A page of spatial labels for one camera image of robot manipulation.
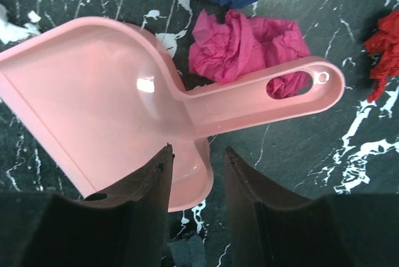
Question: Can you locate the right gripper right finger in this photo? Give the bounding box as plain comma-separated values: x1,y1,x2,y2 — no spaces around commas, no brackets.
224,148,398,266

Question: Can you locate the black paper scrap front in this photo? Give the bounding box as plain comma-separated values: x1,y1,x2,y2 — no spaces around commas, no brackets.
167,233,207,267

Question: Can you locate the red paper scrap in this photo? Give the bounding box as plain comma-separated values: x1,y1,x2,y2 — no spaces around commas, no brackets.
364,10,398,102

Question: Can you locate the pink plastic dustpan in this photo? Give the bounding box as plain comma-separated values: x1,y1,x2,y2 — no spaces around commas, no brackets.
1,17,345,211

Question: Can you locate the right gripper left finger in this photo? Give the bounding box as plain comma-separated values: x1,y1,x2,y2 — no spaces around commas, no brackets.
1,145,175,266

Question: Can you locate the magenta paper scrap right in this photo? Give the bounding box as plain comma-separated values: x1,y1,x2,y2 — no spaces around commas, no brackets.
188,10,310,84

